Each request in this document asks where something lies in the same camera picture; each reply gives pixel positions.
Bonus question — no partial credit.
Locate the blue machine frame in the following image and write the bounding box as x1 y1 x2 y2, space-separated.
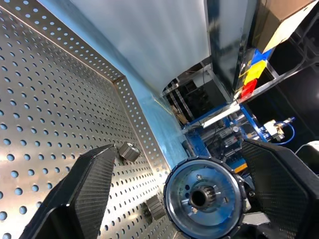
181 103 296 175

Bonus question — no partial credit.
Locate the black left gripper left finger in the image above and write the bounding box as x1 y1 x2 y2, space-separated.
18 143 117 239

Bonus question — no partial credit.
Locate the red plastic bin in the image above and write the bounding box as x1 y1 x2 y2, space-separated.
240 79 258 98

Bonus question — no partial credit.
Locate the brown cardboard box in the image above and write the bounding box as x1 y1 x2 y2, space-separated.
256 0 317 53

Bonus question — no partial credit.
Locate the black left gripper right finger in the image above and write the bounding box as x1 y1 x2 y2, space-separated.
241 138 319 239

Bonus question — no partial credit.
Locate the yellow plastic bin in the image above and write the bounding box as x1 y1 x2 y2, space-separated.
243 59 267 85

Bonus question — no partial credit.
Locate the perforated metal tray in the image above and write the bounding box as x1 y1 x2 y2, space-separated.
0 0 185 239

